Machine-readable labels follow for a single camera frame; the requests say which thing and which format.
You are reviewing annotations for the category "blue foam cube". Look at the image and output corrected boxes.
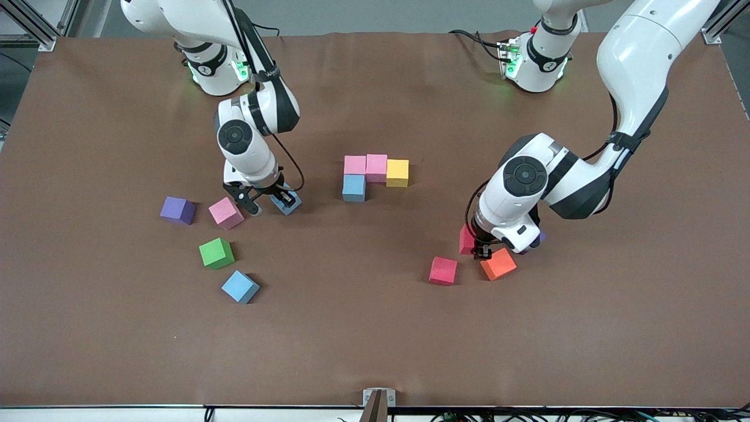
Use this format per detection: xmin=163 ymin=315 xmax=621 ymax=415
xmin=270 ymin=184 xmax=304 ymax=216
xmin=221 ymin=270 xmax=260 ymax=305
xmin=342 ymin=174 xmax=367 ymax=203

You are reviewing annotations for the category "yellow foam cube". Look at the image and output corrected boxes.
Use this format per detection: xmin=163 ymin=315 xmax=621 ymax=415
xmin=386 ymin=159 xmax=410 ymax=188

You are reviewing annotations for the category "metal clamp bracket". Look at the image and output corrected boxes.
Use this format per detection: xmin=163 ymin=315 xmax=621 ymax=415
xmin=360 ymin=388 xmax=397 ymax=422

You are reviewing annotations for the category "aluminium frame profile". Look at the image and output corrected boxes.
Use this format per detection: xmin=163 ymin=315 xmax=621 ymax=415
xmin=701 ymin=0 xmax=750 ymax=45
xmin=0 ymin=0 xmax=57 ymax=52
xmin=57 ymin=0 xmax=81 ymax=36

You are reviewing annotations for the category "black cable bundle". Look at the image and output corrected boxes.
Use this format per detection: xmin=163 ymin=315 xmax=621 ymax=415
xmin=431 ymin=409 xmax=750 ymax=422

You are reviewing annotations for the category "orange foam cube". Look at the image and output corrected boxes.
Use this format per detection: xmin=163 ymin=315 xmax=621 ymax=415
xmin=480 ymin=247 xmax=518 ymax=282

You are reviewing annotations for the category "brown table mat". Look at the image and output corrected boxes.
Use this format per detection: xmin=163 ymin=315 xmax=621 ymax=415
xmin=0 ymin=30 xmax=750 ymax=409

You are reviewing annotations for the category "green foam cube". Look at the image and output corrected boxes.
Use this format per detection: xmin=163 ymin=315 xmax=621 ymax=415
xmin=199 ymin=237 xmax=236 ymax=271

